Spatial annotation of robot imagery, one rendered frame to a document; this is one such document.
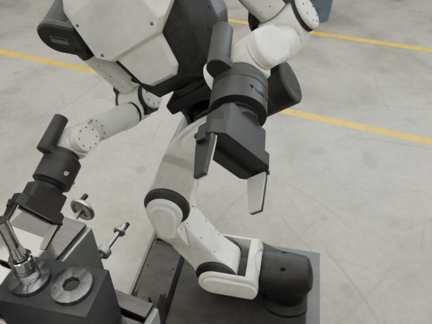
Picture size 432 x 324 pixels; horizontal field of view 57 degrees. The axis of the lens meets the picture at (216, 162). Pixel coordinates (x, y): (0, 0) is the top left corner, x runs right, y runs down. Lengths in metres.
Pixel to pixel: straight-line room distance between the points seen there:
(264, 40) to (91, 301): 0.63
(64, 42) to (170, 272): 0.91
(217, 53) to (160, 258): 1.12
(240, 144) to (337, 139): 2.78
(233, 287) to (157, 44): 0.86
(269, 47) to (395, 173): 2.52
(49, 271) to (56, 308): 0.09
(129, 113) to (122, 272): 1.37
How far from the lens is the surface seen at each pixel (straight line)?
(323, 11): 5.43
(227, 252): 1.43
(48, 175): 0.97
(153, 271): 1.59
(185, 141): 1.01
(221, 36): 0.65
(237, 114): 0.56
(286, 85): 0.92
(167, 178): 1.16
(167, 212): 1.19
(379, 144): 3.34
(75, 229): 1.61
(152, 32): 0.85
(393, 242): 2.64
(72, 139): 0.99
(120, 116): 1.11
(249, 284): 1.39
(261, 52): 0.64
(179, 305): 1.53
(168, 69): 0.89
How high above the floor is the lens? 1.88
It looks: 40 degrees down
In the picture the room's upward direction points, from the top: straight up
